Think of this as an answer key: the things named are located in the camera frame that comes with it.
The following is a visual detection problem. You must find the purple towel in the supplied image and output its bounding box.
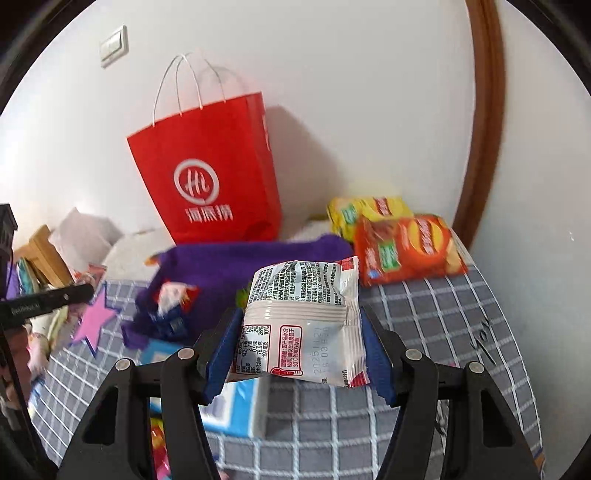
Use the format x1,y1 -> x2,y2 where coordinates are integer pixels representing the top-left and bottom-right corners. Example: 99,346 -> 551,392
121,234 -> 356,349

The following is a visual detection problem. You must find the white light switch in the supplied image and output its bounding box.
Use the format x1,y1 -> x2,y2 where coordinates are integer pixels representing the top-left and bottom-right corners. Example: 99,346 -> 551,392
99,25 -> 129,69

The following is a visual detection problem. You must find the brown wooden door frame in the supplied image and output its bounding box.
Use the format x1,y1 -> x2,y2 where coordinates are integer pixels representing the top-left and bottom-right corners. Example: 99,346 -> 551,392
455,0 -> 506,250

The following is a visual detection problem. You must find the colourful candy packet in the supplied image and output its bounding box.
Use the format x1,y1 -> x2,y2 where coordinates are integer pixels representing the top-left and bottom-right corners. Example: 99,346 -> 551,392
148,415 -> 172,480

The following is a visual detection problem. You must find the pink star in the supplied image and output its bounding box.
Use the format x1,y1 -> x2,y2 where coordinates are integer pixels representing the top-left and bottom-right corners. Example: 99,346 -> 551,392
71,284 -> 120,358

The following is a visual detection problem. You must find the yellow chips bag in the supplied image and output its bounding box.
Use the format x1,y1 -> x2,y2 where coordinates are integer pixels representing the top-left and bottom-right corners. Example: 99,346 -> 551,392
327,196 -> 414,244

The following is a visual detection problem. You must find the orange printed packet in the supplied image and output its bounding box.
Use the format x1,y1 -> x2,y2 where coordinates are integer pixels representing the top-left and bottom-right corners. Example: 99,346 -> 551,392
74,264 -> 108,296

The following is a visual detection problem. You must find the blue snack packet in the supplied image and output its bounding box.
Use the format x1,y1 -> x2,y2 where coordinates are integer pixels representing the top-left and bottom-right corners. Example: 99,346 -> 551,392
148,307 -> 190,341

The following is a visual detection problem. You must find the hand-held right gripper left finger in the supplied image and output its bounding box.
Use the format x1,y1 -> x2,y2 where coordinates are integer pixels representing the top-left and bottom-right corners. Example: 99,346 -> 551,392
56,307 -> 245,480

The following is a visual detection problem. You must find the red and white snack packet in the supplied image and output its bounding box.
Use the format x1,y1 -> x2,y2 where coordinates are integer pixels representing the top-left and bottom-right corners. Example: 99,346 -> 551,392
157,281 -> 200,319

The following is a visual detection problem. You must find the grey checkered bedsheet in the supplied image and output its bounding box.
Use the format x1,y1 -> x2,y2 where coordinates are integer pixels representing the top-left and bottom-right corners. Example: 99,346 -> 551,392
28,231 -> 543,480

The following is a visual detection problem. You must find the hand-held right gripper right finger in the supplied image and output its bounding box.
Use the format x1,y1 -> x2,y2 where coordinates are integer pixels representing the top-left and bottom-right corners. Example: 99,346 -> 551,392
359,305 -> 541,480

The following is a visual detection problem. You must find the light blue box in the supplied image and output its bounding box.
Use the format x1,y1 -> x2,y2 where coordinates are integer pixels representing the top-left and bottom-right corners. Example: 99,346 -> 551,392
143,339 -> 271,438

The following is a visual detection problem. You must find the colourful printed paper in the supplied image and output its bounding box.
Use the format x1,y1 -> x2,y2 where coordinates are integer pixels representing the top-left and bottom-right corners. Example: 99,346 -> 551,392
16,258 -> 44,296

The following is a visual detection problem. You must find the person's left hand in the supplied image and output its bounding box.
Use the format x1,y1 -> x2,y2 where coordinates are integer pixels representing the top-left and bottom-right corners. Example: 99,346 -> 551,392
27,331 -> 51,377

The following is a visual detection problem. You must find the white plastic bag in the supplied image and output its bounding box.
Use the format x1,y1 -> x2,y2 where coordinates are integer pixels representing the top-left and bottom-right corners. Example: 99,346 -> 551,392
48,208 -> 124,273

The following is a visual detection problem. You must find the red paper bag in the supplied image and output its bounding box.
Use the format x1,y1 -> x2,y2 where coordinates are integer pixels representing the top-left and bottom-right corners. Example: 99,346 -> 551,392
127,53 -> 282,245

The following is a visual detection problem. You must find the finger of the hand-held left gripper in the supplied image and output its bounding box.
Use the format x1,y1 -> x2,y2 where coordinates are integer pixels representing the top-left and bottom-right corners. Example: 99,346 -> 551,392
41,283 -> 96,309

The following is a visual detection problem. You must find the orange chips bag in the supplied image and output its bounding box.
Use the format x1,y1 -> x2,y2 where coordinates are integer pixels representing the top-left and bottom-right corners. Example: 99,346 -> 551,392
353,213 -> 468,288

